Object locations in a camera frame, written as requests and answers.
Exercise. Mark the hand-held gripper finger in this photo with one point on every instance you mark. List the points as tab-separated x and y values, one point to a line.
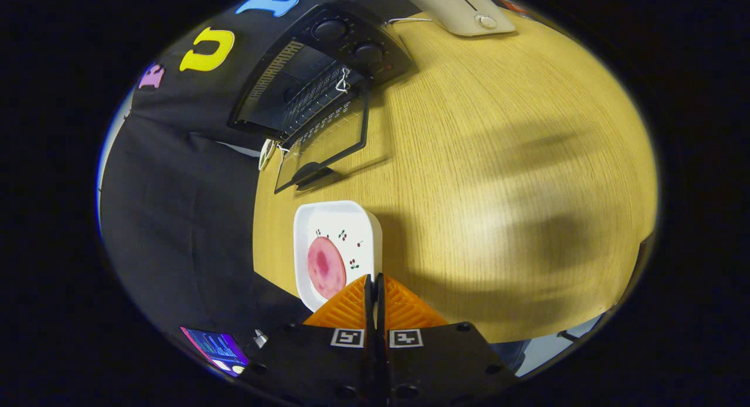
381	313
368	313

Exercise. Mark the pink ham slice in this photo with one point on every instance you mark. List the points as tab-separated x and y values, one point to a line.
325	266

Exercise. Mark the white square food tray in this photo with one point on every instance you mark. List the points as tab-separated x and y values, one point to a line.
345	219

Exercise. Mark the black toaster oven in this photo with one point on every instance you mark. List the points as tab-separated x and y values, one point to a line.
351	38

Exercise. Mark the white bread toaster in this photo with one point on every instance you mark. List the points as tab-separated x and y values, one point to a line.
463	9

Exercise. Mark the lit screen device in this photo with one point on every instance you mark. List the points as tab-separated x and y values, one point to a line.
217	348

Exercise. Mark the black backdrop cloth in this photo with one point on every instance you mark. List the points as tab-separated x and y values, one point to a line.
176	219

